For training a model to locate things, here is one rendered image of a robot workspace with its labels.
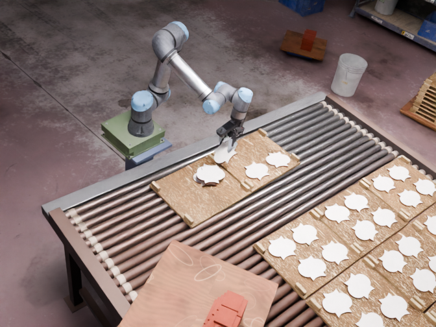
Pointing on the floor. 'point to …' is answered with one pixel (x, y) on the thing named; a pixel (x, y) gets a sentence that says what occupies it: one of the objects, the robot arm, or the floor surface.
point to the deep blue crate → (304, 6)
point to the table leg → (74, 301)
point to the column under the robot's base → (146, 155)
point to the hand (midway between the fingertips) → (223, 147)
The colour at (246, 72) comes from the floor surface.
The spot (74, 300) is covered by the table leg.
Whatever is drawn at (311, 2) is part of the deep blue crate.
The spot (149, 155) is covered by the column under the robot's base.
